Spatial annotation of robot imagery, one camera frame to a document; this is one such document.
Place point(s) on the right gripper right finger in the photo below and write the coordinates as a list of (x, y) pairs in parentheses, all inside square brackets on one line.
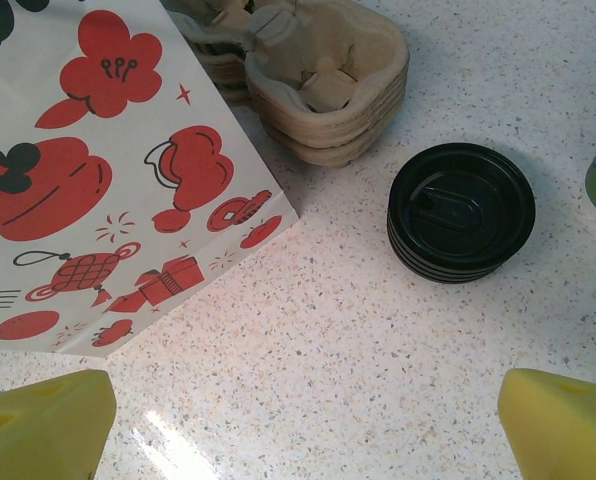
[(568, 430)]

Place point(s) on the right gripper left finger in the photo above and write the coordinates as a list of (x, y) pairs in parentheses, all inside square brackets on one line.
[(38, 430)]

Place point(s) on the white red-printed paper bag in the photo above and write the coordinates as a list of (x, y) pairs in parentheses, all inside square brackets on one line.
[(103, 200)]

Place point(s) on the stack of black cup lids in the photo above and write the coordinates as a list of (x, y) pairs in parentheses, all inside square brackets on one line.
[(458, 215)]

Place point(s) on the brown pulp cup carrier stack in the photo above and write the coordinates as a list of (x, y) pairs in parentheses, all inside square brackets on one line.
[(328, 120)]

